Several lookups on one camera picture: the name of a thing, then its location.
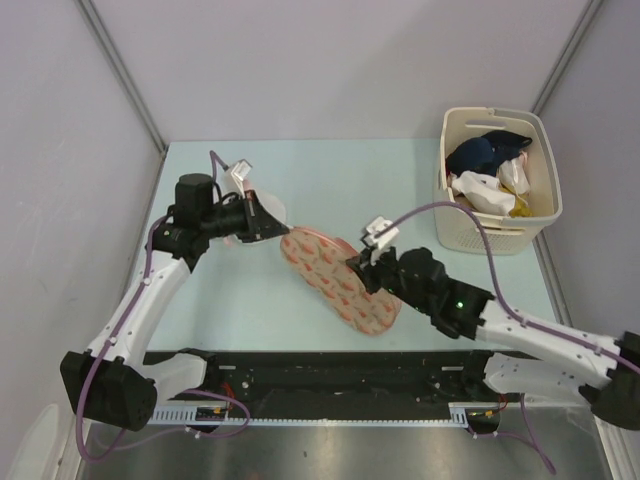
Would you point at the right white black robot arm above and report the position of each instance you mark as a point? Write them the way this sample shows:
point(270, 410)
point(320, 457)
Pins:
point(601, 370)

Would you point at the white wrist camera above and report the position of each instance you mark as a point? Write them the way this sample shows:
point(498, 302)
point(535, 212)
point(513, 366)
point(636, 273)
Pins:
point(378, 237)
point(235, 177)

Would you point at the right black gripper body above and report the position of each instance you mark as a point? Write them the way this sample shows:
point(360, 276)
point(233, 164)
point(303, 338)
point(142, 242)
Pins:
point(391, 281)

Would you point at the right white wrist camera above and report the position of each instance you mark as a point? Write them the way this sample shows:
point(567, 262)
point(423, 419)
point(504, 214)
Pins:
point(378, 237)

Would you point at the yellow garment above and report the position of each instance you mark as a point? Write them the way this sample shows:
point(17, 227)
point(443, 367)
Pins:
point(521, 208)

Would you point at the white pink plastic bag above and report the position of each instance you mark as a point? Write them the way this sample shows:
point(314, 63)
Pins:
point(513, 175)

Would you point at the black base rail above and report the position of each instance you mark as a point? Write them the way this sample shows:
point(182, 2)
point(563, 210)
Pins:
point(288, 381)

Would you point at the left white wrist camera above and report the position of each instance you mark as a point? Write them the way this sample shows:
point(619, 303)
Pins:
point(235, 177)

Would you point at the white slotted cable duct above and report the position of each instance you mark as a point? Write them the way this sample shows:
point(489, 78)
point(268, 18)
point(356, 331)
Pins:
point(414, 415)

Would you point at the dark navy garment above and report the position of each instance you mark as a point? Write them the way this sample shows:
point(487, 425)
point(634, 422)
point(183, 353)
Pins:
point(485, 154)

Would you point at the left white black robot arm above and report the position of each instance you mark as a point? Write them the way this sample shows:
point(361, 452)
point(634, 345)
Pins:
point(109, 381)

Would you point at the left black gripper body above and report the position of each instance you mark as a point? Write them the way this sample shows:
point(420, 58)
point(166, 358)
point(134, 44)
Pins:
point(225, 220)

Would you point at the floral orange bra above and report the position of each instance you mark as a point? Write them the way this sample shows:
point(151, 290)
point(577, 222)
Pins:
point(321, 262)

